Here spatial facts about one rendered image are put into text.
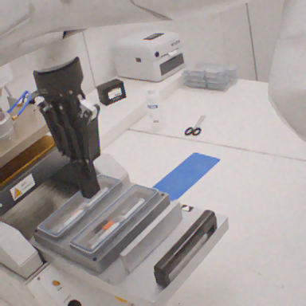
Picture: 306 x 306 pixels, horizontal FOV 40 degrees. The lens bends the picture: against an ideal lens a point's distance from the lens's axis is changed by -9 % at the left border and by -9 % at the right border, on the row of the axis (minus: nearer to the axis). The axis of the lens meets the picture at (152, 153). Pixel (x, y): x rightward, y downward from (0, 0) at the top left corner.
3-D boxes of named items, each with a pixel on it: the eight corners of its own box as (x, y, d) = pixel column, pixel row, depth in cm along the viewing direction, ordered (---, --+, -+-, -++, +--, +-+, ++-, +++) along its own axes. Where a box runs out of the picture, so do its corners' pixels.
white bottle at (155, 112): (158, 123, 159) (151, 84, 151) (169, 125, 155) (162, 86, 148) (148, 129, 156) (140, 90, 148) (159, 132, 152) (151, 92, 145)
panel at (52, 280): (89, 347, 80) (33, 278, 77) (174, 258, 100) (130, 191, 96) (95, 348, 79) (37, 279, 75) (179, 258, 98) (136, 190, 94)
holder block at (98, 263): (35, 241, 79) (30, 231, 77) (102, 184, 91) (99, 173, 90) (100, 273, 69) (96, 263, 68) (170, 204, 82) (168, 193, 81)
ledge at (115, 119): (7, 166, 153) (3, 154, 151) (140, 69, 208) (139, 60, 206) (62, 183, 136) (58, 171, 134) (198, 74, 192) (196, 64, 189)
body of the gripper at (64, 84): (21, 72, 65) (36, 125, 70) (54, 75, 60) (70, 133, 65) (56, 53, 70) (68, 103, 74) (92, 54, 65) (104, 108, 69)
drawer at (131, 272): (33, 256, 81) (18, 225, 77) (103, 194, 95) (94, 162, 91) (157, 317, 64) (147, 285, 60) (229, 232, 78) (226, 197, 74)
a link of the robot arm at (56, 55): (43, 41, 57) (52, 77, 59) (104, 13, 65) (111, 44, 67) (-3, 44, 64) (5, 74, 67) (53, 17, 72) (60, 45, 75)
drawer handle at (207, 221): (155, 284, 65) (151, 266, 63) (207, 225, 75) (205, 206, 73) (166, 288, 64) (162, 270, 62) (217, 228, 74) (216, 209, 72)
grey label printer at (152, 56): (115, 78, 192) (107, 42, 183) (146, 61, 204) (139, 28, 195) (160, 84, 176) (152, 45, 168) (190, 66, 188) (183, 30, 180)
